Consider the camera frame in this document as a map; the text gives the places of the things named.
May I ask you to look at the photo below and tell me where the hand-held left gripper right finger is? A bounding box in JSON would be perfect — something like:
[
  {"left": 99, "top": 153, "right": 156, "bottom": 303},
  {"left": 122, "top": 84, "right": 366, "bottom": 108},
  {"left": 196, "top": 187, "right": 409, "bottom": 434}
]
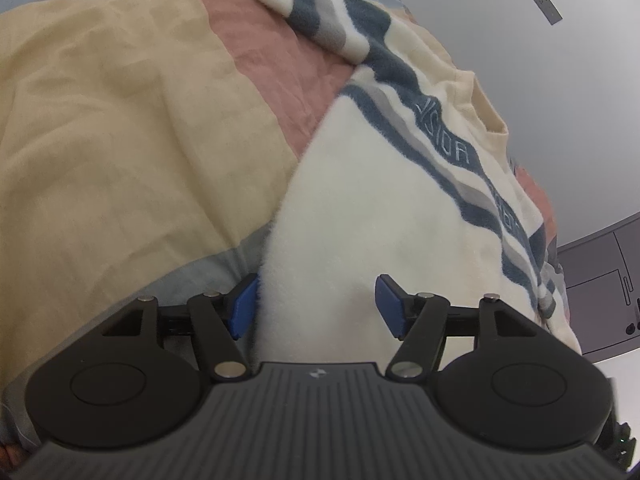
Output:
[{"left": 375, "top": 274, "right": 541, "bottom": 382}]

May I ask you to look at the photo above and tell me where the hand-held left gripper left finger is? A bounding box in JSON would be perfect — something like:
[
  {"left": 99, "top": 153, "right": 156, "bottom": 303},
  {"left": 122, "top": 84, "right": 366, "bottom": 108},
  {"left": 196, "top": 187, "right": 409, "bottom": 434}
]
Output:
[{"left": 100, "top": 274, "right": 262, "bottom": 382}]

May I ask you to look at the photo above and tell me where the cream sweater with blue stripes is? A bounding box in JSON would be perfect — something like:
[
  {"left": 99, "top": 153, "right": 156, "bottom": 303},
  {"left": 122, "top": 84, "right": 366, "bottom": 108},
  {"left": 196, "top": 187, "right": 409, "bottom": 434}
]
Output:
[{"left": 167, "top": 0, "right": 583, "bottom": 366}]

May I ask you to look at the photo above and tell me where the grey door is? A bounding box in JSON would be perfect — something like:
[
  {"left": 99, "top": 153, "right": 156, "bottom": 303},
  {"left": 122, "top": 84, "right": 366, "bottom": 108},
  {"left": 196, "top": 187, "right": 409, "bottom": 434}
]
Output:
[{"left": 556, "top": 212, "right": 640, "bottom": 361}]

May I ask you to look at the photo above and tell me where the plaid patchwork quilt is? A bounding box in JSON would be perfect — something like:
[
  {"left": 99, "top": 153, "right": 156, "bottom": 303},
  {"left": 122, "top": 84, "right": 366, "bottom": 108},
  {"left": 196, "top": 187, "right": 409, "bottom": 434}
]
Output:
[{"left": 0, "top": 0, "right": 558, "bottom": 411}]

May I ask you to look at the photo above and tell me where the person's grey clothing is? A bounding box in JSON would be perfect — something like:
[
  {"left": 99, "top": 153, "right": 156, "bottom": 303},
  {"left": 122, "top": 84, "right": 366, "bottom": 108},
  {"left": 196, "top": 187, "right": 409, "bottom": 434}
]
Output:
[{"left": 0, "top": 385, "right": 38, "bottom": 453}]

